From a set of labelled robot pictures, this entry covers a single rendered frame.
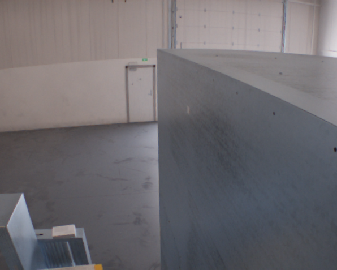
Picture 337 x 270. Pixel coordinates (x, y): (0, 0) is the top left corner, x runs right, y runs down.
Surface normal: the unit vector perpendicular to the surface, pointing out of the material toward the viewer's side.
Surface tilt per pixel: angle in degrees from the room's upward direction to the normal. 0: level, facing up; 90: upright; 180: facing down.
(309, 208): 90
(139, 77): 90
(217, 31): 90
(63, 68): 90
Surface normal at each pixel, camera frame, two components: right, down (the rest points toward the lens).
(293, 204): -0.98, 0.07
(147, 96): 0.18, 0.36
